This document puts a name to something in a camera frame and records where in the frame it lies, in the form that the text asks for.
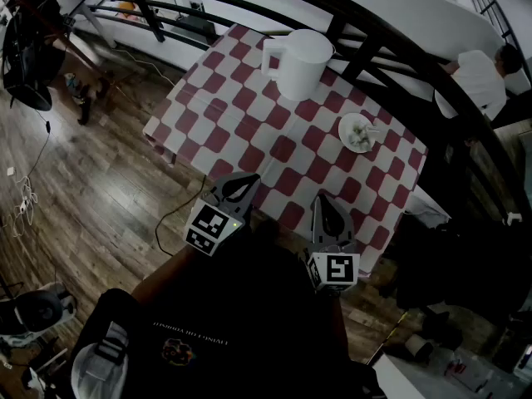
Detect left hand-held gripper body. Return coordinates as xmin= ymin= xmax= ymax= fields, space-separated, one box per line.
xmin=184 ymin=189 xmax=253 ymax=258

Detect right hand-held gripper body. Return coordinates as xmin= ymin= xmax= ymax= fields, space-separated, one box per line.
xmin=306 ymin=238 xmax=361 ymax=293

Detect white plastic pitcher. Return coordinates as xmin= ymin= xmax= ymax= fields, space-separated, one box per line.
xmin=260 ymin=29 xmax=336 ymax=102

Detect person's left forearm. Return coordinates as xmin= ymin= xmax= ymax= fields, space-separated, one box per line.
xmin=131 ymin=245 xmax=200 ymax=307

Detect black bag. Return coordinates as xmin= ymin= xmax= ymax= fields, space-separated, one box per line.
xmin=392 ymin=212 xmax=525 ymax=313

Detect red and white checkered tablecloth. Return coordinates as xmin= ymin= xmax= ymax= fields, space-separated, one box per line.
xmin=142 ymin=23 xmax=429 ymax=277

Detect person's black shirt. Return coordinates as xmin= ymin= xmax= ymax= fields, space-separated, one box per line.
xmin=70 ymin=218 xmax=390 ymax=399

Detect small white plate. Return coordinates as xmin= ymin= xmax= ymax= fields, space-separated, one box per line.
xmin=337 ymin=112 xmax=377 ymax=154

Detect cardboard roll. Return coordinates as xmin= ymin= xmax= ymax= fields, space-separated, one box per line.
xmin=405 ymin=333 xmax=436 ymax=364

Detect white box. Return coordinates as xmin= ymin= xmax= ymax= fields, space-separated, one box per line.
xmin=371 ymin=352 xmax=462 ymax=399

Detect white and black appliance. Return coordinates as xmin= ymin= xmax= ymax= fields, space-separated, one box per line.
xmin=0 ymin=289 xmax=79 ymax=347

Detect black metal railing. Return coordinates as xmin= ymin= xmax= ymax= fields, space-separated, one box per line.
xmin=41 ymin=0 xmax=532 ymax=228

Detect black stair railing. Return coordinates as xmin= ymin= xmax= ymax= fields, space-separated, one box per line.
xmin=464 ymin=0 xmax=527 ymax=56

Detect black cable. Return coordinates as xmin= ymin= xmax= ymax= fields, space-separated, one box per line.
xmin=154 ymin=175 xmax=208 ymax=258

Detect thin white cable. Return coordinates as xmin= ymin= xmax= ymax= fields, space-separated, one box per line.
xmin=111 ymin=47 xmax=178 ymax=89

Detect wire basket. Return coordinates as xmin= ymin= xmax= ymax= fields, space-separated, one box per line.
xmin=64 ymin=71 xmax=91 ymax=99

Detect white harness strap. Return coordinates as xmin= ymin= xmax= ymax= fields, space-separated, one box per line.
xmin=70 ymin=320 xmax=131 ymax=399

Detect tangled white cables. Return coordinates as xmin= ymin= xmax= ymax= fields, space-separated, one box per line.
xmin=0 ymin=165 xmax=39 ymax=239

